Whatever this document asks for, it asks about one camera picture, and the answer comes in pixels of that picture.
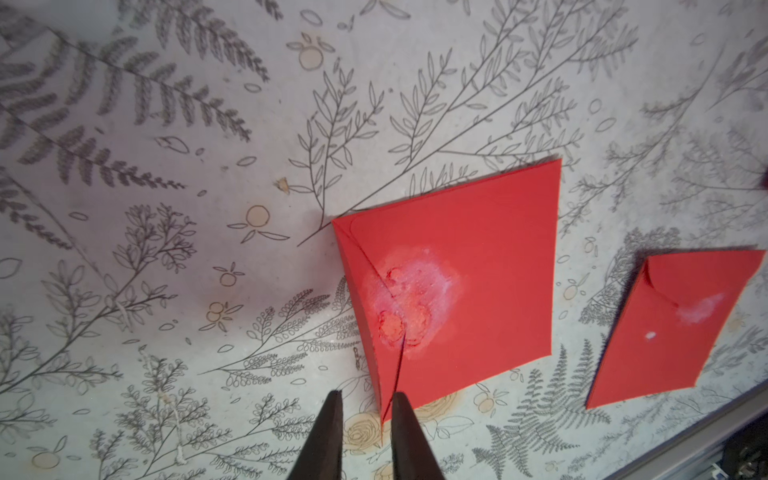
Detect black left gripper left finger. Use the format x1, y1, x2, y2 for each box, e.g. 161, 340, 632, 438
287, 390, 344, 480

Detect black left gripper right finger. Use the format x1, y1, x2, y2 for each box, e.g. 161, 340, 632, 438
391, 392, 445, 480

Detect red envelope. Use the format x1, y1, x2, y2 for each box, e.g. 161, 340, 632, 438
586, 250, 765, 409
333, 160, 562, 420

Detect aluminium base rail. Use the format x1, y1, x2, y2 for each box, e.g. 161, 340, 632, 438
609, 382, 767, 479

